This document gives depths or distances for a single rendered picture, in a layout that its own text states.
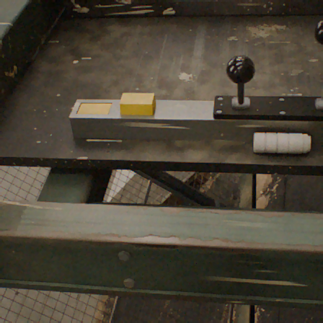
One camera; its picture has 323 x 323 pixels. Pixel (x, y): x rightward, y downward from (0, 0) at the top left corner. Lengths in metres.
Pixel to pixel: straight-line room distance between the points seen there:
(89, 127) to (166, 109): 0.12
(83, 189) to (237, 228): 0.29
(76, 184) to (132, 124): 0.12
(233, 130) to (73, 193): 0.25
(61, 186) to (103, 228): 0.21
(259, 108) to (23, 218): 0.37
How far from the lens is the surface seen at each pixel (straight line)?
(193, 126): 0.82
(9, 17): 1.06
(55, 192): 0.84
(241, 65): 0.71
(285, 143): 0.79
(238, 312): 1.93
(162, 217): 0.65
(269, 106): 0.82
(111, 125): 0.84
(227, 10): 1.19
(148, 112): 0.82
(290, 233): 0.63
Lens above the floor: 1.73
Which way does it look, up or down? 15 degrees down
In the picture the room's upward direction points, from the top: 60 degrees counter-clockwise
